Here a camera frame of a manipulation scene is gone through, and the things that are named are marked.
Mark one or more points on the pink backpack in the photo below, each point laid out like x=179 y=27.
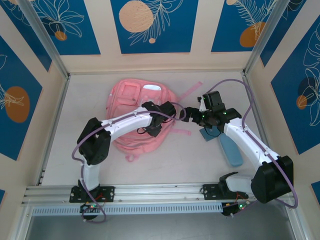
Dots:
x=140 y=147

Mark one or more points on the small teal pouch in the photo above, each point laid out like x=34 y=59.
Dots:
x=207 y=136

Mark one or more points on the light blue pencil case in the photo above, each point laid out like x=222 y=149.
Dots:
x=232 y=152

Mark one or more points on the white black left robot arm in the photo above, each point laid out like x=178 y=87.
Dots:
x=125 y=122

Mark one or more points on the aluminium side rail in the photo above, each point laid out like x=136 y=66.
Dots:
x=246 y=78
x=61 y=100

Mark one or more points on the aluminium mounting rail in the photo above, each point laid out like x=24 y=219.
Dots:
x=160 y=192

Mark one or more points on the blue floral wall panel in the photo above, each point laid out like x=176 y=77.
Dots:
x=300 y=15
x=175 y=37
x=30 y=32
x=15 y=75
x=75 y=37
x=225 y=30
x=295 y=112

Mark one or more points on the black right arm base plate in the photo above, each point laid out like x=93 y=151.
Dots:
x=211 y=192

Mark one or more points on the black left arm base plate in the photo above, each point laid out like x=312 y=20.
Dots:
x=108 y=193

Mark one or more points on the aluminium frame post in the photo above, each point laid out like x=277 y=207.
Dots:
x=266 y=40
x=47 y=42

